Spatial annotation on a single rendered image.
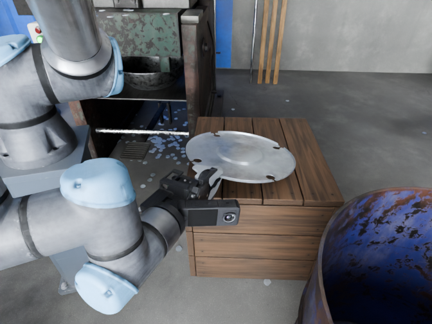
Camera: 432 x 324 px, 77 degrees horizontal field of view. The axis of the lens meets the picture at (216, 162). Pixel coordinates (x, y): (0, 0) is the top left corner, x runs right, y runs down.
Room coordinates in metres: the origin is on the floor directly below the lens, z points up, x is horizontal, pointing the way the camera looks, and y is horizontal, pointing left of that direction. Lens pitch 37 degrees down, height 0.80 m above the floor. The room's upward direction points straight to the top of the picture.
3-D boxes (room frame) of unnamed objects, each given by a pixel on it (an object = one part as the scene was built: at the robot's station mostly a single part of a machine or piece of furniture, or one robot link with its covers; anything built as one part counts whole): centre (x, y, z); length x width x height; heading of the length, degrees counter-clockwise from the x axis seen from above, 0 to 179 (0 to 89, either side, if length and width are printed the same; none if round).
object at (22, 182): (0.51, 0.40, 0.23); 0.19 x 0.19 x 0.45; 15
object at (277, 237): (0.65, -0.12, 0.18); 0.40 x 0.38 x 0.35; 178
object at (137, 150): (1.15, 0.32, 0.14); 0.59 x 0.10 x 0.05; 176
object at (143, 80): (1.29, 0.31, 0.36); 0.34 x 0.34 x 0.10
